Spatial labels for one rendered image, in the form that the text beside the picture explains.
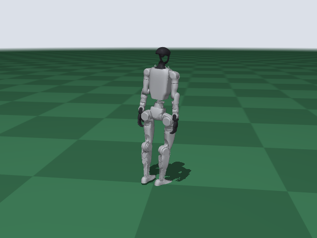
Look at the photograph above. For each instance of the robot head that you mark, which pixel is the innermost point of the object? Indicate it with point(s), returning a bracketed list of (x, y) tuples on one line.
[(162, 51)]

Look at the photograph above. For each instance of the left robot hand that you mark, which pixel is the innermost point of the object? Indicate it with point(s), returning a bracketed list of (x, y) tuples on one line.
[(139, 117)]

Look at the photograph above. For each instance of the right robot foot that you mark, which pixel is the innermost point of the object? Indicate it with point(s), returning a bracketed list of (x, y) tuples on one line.
[(159, 182)]

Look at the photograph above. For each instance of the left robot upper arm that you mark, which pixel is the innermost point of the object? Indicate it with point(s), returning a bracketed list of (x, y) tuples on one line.
[(146, 81)]

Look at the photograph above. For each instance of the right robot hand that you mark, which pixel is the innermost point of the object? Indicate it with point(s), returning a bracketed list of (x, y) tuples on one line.
[(175, 124)]

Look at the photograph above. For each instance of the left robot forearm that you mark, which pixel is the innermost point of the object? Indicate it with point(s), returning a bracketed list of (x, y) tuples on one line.
[(143, 101)]

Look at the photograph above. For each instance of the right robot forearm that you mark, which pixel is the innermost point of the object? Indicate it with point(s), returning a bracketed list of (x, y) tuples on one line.
[(175, 107)]

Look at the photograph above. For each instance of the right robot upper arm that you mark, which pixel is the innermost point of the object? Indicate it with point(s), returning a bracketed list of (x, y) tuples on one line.
[(174, 76)]

